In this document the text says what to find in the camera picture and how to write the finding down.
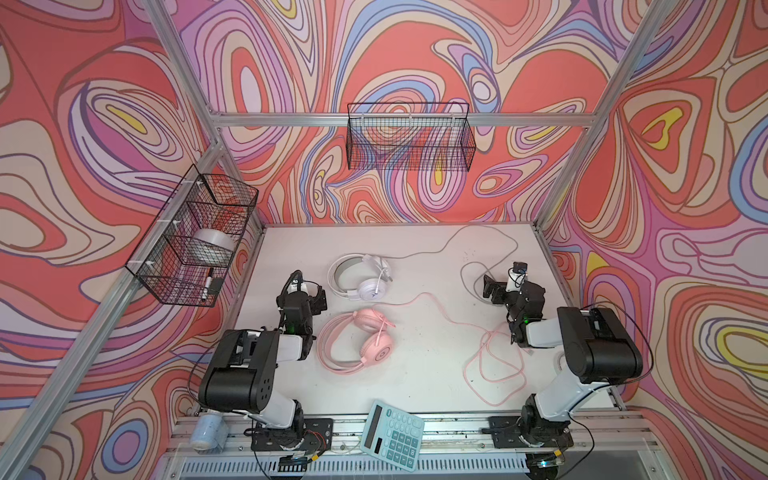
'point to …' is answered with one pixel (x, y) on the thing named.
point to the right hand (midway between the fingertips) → (499, 281)
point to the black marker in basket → (210, 272)
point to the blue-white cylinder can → (210, 433)
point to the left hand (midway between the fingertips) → (306, 287)
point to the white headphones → (359, 277)
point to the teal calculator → (393, 435)
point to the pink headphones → (376, 348)
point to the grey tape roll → (216, 238)
